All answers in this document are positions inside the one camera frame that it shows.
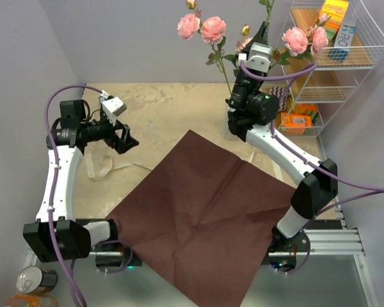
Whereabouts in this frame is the purple wavy scrub pad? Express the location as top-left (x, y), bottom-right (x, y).
top-left (269, 86), bottom-right (289, 112)

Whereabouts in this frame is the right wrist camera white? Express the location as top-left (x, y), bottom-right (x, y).
top-left (237, 42), bottom-right (273, 73)

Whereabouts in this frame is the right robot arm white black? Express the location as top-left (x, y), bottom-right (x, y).
top-left (226, 22), bottom-right (338, 251)

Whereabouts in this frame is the peach rose stem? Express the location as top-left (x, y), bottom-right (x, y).
top-left (223, 24), bottom-right (255, 77)

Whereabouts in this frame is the white ribbed vase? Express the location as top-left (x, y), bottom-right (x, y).
top-left (221, 107), bottom-right (237, 141)

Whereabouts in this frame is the colourful sponge pack top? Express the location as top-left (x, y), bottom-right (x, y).
top-left (316, 0), bottom-right (349, 42)

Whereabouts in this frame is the orange packet bottom shelf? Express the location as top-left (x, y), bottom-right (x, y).
top-left (279, 113), bottom-right (312, 136)

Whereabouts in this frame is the orange green sponge pack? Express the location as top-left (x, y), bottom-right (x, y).
top-left (293, 104), bottom-right (319, 124)

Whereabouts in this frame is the aluminium rail frame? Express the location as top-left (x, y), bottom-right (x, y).
top-left (22, 134), bottom-right (380, 307)

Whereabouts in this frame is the white blue tall box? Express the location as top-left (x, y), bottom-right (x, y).
top-left (328, 17), bottom-right (358, 61)

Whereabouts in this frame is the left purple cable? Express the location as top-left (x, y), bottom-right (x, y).
top-left (44, 84), bottom-right (134, 307)

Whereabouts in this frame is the tin can silver lid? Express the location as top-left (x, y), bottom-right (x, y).
top-left (16, 266), bottom-right (58, 294)

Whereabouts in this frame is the small pink rose stem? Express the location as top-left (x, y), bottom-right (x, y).
top-left (177, 0), bottom-right (232, 93)

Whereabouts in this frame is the red wrapping paper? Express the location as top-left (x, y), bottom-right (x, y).
top-left (109, 131), bottom-right (294, 306)

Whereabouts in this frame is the white rose stem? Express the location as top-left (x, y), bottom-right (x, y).
top-left (259, 0), bottom-right (275, 26)

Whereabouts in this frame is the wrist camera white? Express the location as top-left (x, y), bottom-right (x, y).
top-left (101, 97), bottom-right (127, 126)
top-left (237, 42), bottom-right (273, 73)

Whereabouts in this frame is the white wire shelf rack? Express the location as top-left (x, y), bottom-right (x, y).
top-left (276, 1), bottom-right (384, 138)

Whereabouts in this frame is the cream ribbon gold lettering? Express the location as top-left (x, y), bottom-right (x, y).
top-left (84, 152), bottom-right (153, 182)

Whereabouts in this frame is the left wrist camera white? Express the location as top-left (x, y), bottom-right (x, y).
top-left (101, 97), bottom-right (127, 126)

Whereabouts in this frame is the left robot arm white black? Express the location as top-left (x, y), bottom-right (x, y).
top-left (23, 96), bottom-right (139, 263)

